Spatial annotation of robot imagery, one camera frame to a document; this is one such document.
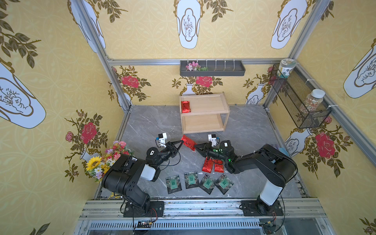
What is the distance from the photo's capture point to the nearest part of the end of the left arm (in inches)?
27.1

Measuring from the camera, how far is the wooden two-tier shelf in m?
0.92

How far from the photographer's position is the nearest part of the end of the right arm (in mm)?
711
